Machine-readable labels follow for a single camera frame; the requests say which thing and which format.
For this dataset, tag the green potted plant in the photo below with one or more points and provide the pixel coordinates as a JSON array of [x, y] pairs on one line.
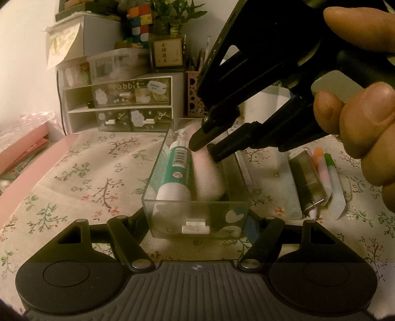
[[170, 16]]

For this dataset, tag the orange cap highlighter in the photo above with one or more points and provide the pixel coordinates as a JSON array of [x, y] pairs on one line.
[[319, 163]]

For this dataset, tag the pink perforated pen cup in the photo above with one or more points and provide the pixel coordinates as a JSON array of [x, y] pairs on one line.
[[194, 107]]

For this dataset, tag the framed calligraphy sign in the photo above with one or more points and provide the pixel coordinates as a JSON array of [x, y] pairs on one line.
[[167, 53]]

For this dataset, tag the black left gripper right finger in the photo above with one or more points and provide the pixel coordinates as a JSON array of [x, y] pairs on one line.
[[267, 237]]

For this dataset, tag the floral tablecloth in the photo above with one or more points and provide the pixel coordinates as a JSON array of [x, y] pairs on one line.
[[104, 174]]

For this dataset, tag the clear tube pen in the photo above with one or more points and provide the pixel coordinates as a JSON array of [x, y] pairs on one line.
[[288, 193]]

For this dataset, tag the black marker pen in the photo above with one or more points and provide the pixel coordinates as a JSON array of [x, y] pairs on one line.
[[236, 189]]

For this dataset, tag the clear small drawer unit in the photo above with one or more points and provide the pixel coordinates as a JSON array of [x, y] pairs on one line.
[[118, 64]]

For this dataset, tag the clear oval bookmark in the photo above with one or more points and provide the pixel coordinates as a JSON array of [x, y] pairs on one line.
[[346, 186]]

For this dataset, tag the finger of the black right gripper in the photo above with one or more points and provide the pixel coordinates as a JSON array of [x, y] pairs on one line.
[[250, 135], [218, 121]]

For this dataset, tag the rubiks cube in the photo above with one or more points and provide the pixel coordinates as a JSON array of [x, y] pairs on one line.
[[138, 27]]

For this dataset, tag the pink highlighter pen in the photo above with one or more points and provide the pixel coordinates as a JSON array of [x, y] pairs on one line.
[[208, 184]]

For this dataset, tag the clear acrylic drawer box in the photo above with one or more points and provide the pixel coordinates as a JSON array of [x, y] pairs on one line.
[[222, 219]]

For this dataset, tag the green white glue stick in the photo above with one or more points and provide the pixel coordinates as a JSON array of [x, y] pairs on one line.
[[177, 177]]

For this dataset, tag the pink box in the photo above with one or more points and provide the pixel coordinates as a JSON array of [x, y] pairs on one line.
[[19, 141]]

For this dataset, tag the person right hand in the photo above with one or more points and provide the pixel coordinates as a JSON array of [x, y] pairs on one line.
[[366, 122]]

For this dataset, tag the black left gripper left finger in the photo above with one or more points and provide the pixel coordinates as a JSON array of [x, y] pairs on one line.
[[123, 233]]

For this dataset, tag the white rabbit drawer organizer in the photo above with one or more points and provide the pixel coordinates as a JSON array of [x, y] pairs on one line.
[[148, 103]]

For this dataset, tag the white storage box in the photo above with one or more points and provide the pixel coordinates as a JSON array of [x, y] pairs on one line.
[[80, 35]]

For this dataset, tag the green cap highlighter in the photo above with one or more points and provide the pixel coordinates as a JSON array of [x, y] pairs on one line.
[[337, 204]]

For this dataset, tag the purple clear mechanical pencil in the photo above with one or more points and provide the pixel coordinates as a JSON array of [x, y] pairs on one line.
[[313, 213]]

